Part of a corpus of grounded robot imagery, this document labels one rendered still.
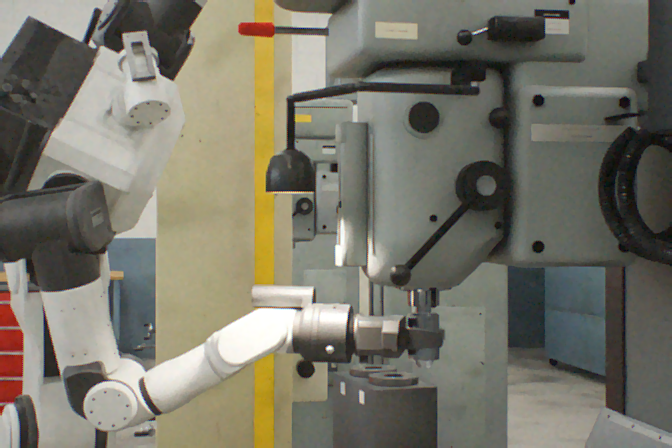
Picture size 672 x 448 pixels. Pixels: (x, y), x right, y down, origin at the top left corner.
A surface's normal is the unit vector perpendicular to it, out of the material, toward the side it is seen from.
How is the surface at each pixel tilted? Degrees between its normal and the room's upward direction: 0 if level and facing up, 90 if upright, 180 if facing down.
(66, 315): 103
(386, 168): 90
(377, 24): 90
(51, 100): 59
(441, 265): 122
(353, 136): 90
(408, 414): 90
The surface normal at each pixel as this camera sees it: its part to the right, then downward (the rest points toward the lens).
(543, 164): 0.21, 0.00
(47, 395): 0.50, 0.08
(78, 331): 0.03, 0.23
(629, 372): -0.98, 0.00
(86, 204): 0.98, -0.14
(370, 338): -0.17, 0.00
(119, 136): 0.43, -0.52
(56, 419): 0.50, -0.15
